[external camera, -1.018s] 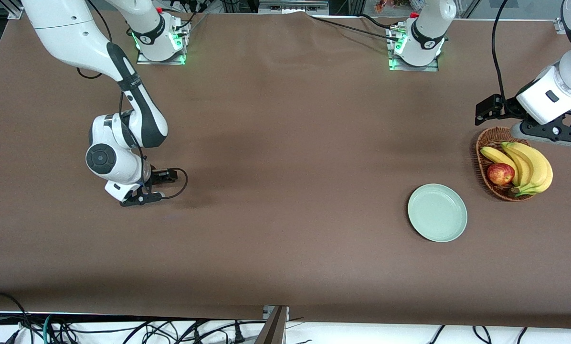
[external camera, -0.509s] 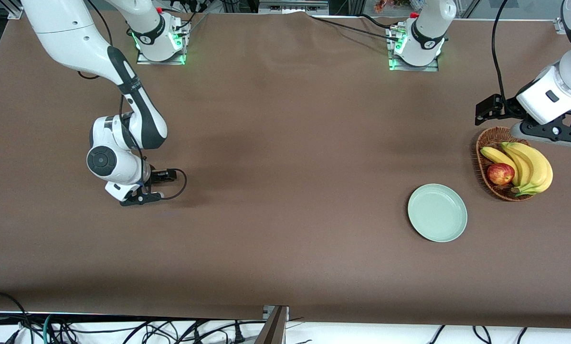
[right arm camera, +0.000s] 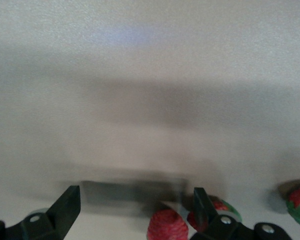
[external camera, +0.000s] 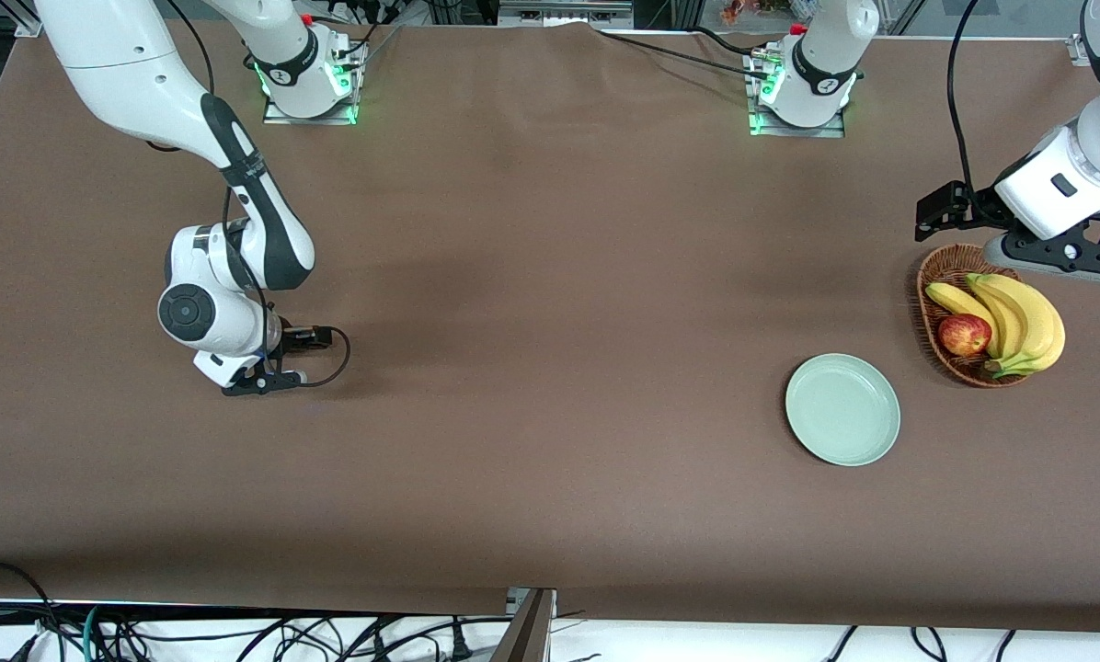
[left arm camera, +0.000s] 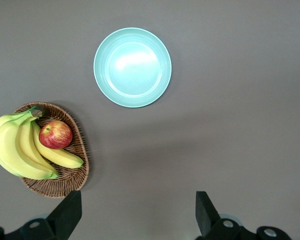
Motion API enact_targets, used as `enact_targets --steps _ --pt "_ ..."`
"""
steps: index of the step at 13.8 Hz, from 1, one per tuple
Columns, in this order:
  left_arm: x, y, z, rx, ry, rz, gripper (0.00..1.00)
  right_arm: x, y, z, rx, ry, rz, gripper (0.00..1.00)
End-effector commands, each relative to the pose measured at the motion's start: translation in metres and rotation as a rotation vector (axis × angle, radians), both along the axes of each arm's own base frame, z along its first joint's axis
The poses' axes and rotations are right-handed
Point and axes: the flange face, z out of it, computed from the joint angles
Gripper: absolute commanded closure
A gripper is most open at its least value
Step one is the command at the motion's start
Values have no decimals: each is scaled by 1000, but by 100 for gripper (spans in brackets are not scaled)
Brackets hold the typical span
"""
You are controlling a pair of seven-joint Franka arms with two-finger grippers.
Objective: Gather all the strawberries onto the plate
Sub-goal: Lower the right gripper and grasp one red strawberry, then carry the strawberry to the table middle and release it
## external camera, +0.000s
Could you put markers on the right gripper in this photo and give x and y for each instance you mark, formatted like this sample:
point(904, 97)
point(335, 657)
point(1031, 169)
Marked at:
point(294, 338)

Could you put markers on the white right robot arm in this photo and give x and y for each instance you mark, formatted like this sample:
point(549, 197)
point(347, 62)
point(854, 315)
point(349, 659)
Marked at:
point(127, 74)

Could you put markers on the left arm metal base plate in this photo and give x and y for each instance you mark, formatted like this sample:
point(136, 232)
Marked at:
point(761, 124)

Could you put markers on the yellow banana bunch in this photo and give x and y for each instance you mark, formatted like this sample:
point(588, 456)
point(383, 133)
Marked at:
point(1047, 322)

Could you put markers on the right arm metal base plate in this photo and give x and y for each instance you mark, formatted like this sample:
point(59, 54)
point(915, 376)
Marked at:
point(348, 110)

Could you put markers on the aluminium profile post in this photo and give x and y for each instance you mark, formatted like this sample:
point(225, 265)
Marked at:
point(527, 634)

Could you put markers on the orange toy pile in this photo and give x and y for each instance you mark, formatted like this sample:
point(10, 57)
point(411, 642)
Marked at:
point(743, 9)

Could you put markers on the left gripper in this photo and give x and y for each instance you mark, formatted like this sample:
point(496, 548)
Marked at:
point(974, 209)

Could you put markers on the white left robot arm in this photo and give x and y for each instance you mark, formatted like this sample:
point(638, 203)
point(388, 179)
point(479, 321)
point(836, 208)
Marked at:
point(821, 55)

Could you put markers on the woven wicker basket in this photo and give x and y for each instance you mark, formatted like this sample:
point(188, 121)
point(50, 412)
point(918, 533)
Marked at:
point(950, 267)

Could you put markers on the red apple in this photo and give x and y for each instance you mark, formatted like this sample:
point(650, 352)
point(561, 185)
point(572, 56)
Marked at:
point(964, 335)

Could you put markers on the grey box with ports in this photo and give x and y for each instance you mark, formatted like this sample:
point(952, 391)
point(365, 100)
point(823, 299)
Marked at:
point(564, 14)

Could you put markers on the pale green round plate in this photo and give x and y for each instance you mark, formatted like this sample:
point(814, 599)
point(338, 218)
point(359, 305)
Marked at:
point(842, 410)

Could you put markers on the table cover sheet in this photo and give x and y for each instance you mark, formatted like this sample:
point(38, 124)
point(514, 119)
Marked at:
point(513, 276)

